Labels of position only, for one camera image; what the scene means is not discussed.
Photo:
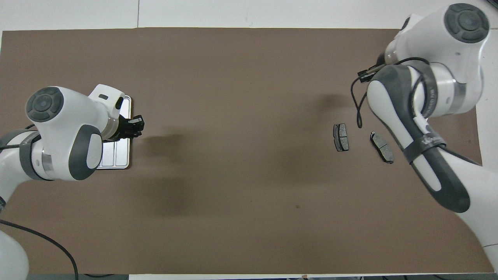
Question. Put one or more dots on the grey elongated brake pad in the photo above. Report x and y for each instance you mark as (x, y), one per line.
(382, 147)

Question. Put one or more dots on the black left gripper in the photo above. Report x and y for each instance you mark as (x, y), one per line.
(118, 128)

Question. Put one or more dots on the silver metal tray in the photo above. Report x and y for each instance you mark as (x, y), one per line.
(116, 155)

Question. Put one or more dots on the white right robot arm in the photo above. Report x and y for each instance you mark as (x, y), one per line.
(447, 39)

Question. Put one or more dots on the brown table mat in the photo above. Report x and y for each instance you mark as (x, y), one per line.
(249, 58)

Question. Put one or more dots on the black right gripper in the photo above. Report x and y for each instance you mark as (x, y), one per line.
(381, 60)

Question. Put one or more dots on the dark rectangular brake pad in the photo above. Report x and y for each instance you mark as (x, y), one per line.
(341, 137)

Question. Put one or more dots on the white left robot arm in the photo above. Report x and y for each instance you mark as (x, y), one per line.
(66, 116)

